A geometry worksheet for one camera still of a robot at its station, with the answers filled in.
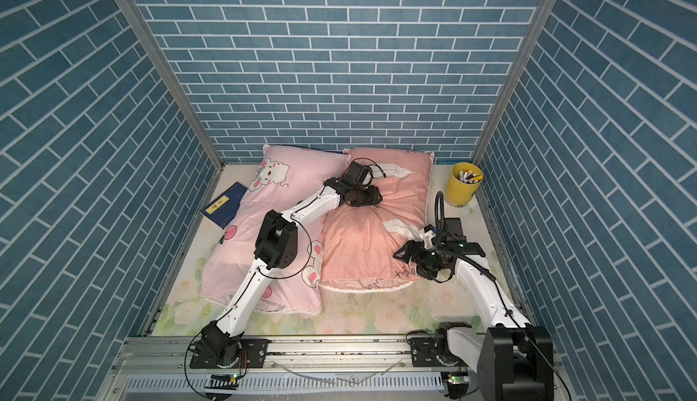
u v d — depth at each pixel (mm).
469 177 1019
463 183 982
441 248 615
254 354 737
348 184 838
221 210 1048
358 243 884
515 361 395
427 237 791
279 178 1014
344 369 724
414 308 828
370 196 930
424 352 738
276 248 642
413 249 740
